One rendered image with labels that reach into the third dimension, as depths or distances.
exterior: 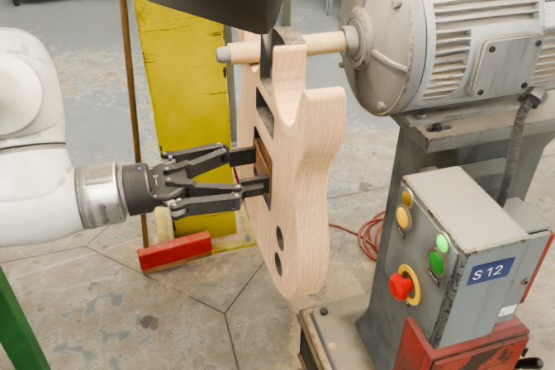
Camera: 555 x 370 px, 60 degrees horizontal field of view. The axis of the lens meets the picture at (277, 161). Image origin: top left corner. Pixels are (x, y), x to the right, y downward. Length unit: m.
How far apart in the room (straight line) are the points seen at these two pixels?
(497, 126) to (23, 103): 0.71
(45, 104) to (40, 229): 0.16
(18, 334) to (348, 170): 1.79
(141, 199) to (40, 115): 0.17
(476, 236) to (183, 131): 1.34
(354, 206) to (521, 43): 1.69
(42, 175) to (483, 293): 0.60
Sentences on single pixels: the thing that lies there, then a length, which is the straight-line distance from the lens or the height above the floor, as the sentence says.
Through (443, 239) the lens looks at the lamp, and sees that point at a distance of 0.64.
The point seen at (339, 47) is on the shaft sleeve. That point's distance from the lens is 0.77.
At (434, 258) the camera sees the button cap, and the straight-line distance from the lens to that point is 0.66.
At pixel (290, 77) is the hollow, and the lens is 0.63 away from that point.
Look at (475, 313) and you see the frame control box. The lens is 0.74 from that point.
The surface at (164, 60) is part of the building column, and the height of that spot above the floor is 0.88.
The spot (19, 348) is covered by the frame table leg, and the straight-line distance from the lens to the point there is 1.36.
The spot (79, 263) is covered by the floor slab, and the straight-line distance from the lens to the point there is 2.24.
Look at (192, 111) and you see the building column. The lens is 1.77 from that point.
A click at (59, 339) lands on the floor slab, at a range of 2.02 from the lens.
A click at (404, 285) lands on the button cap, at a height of 0.99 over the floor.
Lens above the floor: 1.54
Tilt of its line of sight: 36 degrees down
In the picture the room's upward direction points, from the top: straight up
